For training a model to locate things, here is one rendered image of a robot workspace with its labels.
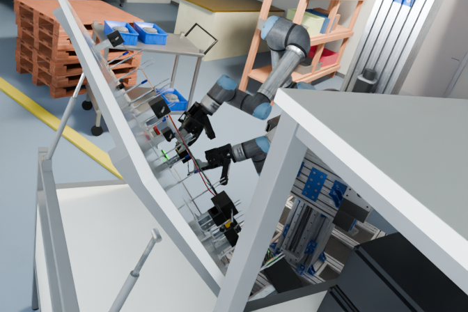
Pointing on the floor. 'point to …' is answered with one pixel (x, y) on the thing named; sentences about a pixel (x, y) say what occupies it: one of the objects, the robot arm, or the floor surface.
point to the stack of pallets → (64, 44)
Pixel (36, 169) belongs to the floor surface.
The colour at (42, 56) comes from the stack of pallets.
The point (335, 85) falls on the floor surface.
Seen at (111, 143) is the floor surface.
